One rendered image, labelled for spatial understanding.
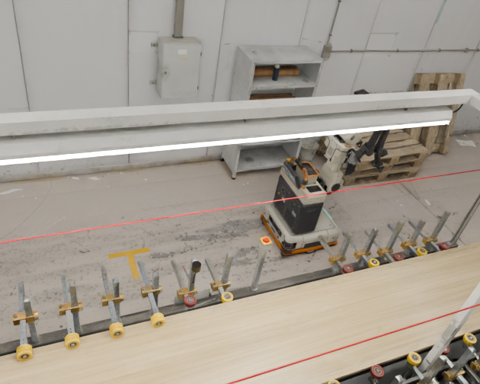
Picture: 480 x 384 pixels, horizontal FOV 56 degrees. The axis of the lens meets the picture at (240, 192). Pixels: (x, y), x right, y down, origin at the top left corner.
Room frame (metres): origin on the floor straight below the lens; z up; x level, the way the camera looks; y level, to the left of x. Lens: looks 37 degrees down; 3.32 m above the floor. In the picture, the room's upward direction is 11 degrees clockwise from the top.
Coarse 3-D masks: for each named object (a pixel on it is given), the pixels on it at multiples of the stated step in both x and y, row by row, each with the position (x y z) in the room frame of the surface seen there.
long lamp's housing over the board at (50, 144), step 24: (240, 120) 1.72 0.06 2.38; (264, 120) 1.76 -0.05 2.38; (288, 120) 1.80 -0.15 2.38; (312, 120) 1.85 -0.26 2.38; (336, 120) 1.91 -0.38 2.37; (360, 120) 1.97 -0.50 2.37; (384, 120) 2.04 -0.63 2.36; (408, 120) 2.11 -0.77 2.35; (432, 120) 2.19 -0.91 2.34; (0, 144) 1.23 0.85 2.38; (24, 144) 1.27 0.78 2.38; (48, 144) 1.30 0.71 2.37; (72, 144) 1.34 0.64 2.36; (96, 144) 1.37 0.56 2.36; (120, 144) 1.41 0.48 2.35; (144, 144) 1.46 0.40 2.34; (168, 144) 1.50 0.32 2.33
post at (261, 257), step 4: (260, 252) 2.25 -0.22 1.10; (264, 252) 2.24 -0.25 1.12; (260, 256) 2.24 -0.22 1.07; (264, 256) 2.25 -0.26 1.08; (260, 260) 2.23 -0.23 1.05; (256, 264) 2.26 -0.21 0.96; (260, 264) 2.24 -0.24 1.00; (256, 268) 2.25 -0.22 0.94; (260, 268) 2.24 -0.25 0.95; (256, 272) 2.24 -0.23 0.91; (260, 272) 2.24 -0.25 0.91; (256, 276) 2.23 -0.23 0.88; (252, 280) 2.26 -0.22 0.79; (256, 280) 2.24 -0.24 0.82; (252, 284) 2.25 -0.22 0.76; (256, 284) 2.24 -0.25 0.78; (252, 288) 2.24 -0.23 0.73; (256, 288) 2.25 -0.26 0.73; (252, 292) 2.23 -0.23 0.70
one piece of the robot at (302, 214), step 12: (288, 180) 3.70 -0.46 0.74; (276, 192) 3.84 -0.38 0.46; (288, 192) 3.65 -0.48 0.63; (300, 192) 3.49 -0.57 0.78; (312, 192) 3.48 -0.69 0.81; (324, 192) 3.52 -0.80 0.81; (276, 204) 3.79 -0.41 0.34; (288, 204) 3.60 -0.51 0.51; (300, 204) 3.44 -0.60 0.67; (312, 204) 3.46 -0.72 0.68; (288, 216) 3.55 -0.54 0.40; (300, 216) 3.41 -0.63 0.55; (312, 216) 3.47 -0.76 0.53; (300, 228) 3.42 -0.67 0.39; (312, 228) 3.49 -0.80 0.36
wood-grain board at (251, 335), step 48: (288, 288) 2.15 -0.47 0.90; (336, 288) 2.24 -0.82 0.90; (384, 288) 2.33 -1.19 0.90; (432, 288) 2.42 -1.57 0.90; (96, 336) 1.50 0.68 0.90; (144, 336) 1.56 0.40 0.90; (192, 336) 1.63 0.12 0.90; (240, 336) 1.69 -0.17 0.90; (288, 336) 1.76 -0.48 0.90; (336, 336) 1.83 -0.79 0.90; (384, 336) 1.90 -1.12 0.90; (432, 336) 1.97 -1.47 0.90
